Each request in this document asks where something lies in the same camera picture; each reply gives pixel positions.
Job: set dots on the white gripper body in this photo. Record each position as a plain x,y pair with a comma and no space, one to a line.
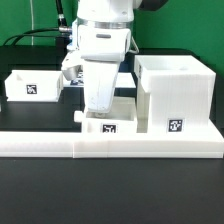
98,50

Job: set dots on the white drawer box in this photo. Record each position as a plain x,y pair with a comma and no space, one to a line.
34,85
121,119

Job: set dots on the white drawer box front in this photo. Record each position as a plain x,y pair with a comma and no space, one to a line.
121,119

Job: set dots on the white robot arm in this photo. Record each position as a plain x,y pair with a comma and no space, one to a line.
113,12

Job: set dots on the white drawer cabinet housing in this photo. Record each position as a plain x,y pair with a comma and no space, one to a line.
174,93

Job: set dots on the white marker plate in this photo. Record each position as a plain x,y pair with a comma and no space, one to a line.
124,80

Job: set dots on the white L-shaped base fence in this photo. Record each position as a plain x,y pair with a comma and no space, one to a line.
203,143

